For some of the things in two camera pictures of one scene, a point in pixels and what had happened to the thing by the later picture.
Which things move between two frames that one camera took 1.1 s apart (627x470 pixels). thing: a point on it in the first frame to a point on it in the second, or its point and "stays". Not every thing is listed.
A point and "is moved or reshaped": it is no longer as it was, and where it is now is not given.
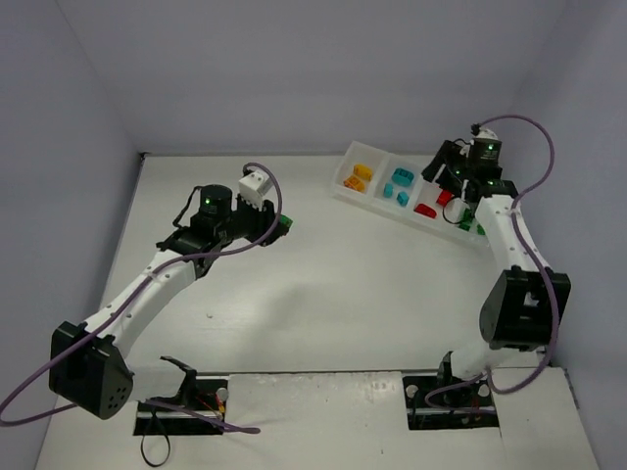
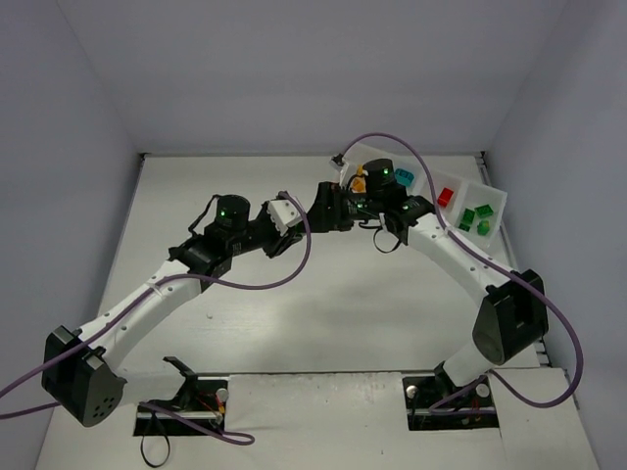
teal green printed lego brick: x=403 y=176 stays
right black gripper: x=449 y=164 to x=322 y=209
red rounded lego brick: x=444 y=198 stays
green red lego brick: x=466 y=220 is moved or reshaped
